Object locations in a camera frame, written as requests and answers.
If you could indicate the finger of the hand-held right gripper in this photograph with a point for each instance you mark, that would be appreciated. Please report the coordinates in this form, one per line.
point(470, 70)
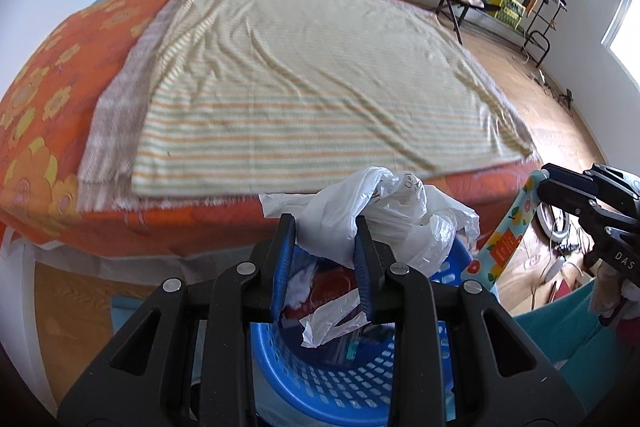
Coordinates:
point(617, 184)
point(567, 192)

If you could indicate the red tissue pack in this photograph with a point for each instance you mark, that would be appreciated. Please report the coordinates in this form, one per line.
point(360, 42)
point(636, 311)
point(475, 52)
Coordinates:
point(330, 287)

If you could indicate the white plastic bag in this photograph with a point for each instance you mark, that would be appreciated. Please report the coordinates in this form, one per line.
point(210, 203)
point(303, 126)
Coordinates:
point(395, 217)

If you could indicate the white tissue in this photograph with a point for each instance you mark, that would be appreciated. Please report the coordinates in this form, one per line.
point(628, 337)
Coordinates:
point(300, 289)

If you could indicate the blue plastic basket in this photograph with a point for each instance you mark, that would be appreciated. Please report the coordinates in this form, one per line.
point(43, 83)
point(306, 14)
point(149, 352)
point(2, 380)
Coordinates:
point(325, 389)

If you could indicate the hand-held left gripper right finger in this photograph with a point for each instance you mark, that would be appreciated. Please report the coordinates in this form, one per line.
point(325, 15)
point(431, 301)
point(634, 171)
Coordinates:
point(362, 272)

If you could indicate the pale blue plastic box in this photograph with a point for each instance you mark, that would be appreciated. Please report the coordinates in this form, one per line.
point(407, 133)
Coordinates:
point(125, 314)

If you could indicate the window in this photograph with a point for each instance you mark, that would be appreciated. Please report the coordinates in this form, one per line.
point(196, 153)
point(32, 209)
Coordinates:
point(625, 32)

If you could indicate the yellow plastic crate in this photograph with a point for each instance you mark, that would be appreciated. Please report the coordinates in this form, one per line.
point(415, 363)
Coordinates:
point(507, 7)

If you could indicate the fruit print packet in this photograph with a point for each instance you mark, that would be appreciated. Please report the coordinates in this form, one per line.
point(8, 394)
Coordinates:
point(505, 242)

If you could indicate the brown checked towel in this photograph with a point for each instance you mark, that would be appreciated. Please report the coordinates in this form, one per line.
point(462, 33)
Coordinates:
point(115, 122)

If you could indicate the person's right hand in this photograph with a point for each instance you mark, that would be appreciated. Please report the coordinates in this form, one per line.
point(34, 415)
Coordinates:
point(605, 292)

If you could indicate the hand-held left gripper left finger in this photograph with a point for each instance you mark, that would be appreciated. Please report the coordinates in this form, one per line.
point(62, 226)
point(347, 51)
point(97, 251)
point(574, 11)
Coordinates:
point(282, 267)

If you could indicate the striped cream blanket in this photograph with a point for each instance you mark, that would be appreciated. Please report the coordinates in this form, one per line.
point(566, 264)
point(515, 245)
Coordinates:
point(310, 97)

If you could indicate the person's teal trouser leg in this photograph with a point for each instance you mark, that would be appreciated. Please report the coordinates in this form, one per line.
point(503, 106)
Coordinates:
point(575, 357)

